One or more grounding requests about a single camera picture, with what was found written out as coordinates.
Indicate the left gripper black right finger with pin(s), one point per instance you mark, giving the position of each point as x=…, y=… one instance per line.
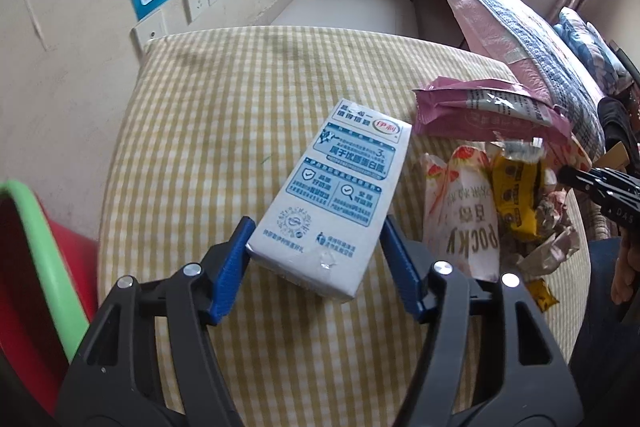
x=409, y=263

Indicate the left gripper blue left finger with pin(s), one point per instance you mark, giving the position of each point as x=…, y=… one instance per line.
x=224, y=266

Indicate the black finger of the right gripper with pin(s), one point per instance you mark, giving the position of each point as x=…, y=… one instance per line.
x=587, y=179

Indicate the white strawberry Pocky bag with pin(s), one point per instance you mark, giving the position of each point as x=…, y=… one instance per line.
x=460, y=220

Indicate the pink white wrapper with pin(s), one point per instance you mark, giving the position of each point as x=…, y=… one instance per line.
x=556, y=238

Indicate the white blue milk carton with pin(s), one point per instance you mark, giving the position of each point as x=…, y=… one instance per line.
x=321, y=229

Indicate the yellow black candy wrapper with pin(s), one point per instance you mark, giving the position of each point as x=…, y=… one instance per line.
x=515, y=175

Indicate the small yellow wrapper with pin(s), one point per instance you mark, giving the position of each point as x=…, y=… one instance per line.
x=540, y=292

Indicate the pink purple snack bag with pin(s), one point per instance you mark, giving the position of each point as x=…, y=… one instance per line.
x=487, y=110

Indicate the person's right hand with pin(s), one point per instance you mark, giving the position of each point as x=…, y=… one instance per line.
x=627, y=269

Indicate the wooden chair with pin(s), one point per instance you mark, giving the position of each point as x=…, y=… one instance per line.
x=616, y=158

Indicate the black clothing on bed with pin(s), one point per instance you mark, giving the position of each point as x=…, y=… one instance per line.
x=616, y=127

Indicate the blue floral pillow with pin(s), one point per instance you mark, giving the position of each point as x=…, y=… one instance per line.
x=596, y=56

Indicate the checkered beige table cushion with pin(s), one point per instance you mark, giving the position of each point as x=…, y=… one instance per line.
x=216, y=124

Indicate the red bin with green rim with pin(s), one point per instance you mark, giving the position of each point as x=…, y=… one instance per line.
x=49, y=294

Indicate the bed with plaid quilt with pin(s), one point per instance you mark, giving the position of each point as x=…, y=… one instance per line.
x=511, y=32

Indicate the white single wall outlet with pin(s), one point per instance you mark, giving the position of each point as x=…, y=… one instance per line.
x=150, y=28

